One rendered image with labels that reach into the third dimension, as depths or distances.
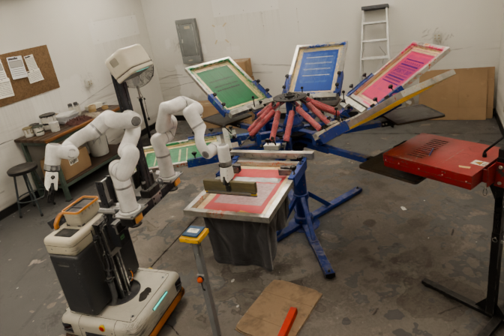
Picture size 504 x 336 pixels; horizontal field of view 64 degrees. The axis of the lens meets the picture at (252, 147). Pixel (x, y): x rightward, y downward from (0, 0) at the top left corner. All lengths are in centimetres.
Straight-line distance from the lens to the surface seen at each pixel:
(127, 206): 242
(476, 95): 676
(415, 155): 276
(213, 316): 279
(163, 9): 796
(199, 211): 258
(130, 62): 226
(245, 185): 247
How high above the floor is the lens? 221
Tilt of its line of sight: 21 degrees down
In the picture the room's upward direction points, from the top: 9 degrees counter-clockwise
